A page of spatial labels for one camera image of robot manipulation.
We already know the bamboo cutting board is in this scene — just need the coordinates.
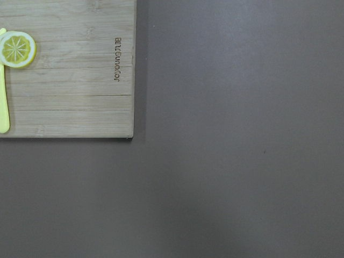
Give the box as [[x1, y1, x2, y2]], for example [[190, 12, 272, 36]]
[[1, 1, 137, 138]]

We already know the yellow plastic knife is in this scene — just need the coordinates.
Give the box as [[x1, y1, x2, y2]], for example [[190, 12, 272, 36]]
[[0, 28, 11, 134]]

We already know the lemon slice front left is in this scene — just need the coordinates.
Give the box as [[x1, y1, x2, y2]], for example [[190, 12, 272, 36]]
[[1, 31, 37, 68]]

